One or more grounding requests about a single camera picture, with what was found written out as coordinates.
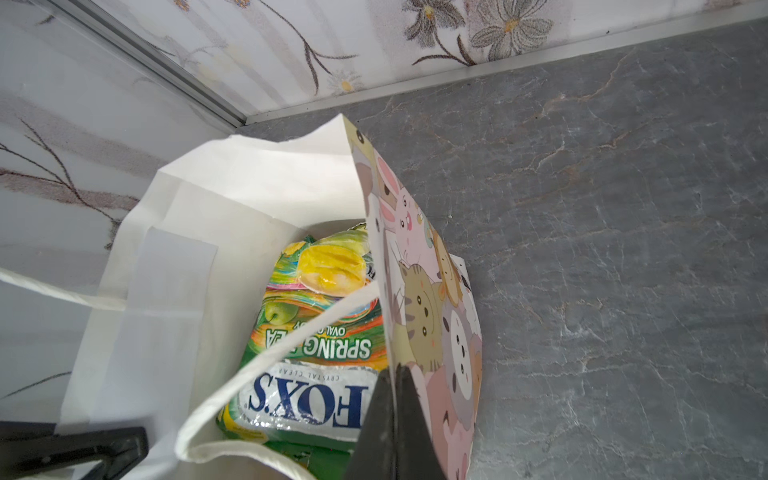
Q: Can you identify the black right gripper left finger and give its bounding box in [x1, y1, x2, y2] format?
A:
[1, 421, 149, 479]

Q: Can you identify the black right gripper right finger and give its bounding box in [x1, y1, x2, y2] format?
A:
[344, 365, 445, 480]

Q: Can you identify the green Fox's candy bag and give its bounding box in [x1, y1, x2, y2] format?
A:
[216, 224, 388, 479]

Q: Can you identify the white cartoon paper gift bag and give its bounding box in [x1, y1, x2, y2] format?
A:
[1, 116, 483, 479]

